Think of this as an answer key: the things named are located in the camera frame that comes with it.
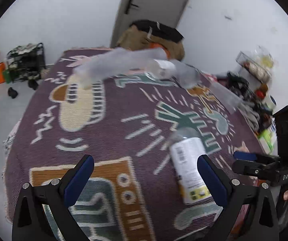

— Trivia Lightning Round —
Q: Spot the lemon label plastic cup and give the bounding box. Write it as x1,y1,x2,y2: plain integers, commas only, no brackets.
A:
168,127,211,205

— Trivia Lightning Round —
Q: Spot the frosted cup far right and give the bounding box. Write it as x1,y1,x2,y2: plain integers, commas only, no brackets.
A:
209,82,242,114

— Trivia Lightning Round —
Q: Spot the frosted cup centre open mouth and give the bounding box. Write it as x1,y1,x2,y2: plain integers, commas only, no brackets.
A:
171,59,200,89

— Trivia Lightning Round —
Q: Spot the long frosted cup back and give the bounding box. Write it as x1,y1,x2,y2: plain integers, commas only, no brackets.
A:
73,47,168,89

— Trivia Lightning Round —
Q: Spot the clear cup white label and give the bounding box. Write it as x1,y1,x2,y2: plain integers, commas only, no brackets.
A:
145,59,176,80

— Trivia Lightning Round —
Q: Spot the green tissue box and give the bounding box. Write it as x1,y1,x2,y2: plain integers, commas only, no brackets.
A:
258,128,277,154

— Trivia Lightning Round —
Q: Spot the white tape roll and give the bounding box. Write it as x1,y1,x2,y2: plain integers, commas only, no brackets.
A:
265,95,277,110

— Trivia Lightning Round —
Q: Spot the brown plush toy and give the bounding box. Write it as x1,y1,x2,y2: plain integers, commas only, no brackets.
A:
254,83,268,100

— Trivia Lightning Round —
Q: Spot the grey knitted cloth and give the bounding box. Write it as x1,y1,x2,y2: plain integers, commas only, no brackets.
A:
238,102,260,132

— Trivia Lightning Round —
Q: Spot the clear plastic bag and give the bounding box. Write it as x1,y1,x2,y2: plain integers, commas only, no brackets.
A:
252,46,274,68

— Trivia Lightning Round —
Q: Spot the purple patterned woven table cloth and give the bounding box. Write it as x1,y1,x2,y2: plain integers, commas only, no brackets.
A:
4,49,263,240

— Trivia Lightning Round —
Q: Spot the black slipper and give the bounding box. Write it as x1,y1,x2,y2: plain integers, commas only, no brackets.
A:
7,87,18,99

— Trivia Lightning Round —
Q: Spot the black shoe rack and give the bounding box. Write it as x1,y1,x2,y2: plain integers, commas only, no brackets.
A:
6,42,45,83

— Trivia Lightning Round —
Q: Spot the brown jacket on chair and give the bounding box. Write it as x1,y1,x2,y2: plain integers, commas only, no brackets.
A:
116,26,185,61

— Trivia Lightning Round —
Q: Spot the orange chair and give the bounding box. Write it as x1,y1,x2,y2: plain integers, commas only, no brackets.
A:
149,42,171,58

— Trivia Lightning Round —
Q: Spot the black garment on chair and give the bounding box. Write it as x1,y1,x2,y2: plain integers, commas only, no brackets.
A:
129,20,184,43

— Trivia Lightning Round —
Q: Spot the grey entrance door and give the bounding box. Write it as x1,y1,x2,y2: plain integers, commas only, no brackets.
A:
110,0,188,47

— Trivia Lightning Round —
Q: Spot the black wire wall basket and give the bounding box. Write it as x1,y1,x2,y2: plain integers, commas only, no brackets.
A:
236,51,272,83

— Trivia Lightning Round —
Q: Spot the black door handle lock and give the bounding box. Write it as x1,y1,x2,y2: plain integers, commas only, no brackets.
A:
124,0,139,15

